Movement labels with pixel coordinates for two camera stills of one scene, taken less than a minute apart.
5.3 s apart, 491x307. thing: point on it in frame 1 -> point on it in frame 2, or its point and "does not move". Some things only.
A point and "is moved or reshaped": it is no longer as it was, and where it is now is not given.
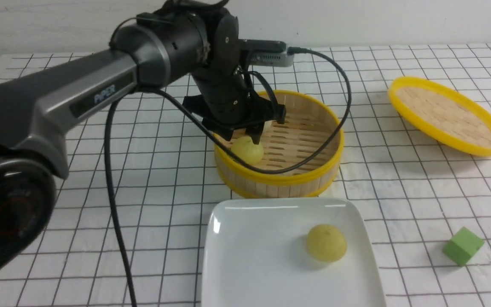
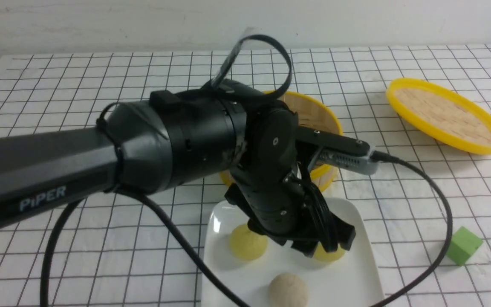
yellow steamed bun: (244, 147) is moved or reshaped
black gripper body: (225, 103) -> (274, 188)
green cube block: (462, 246) does not move
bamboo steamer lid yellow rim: (446, 117) does not move
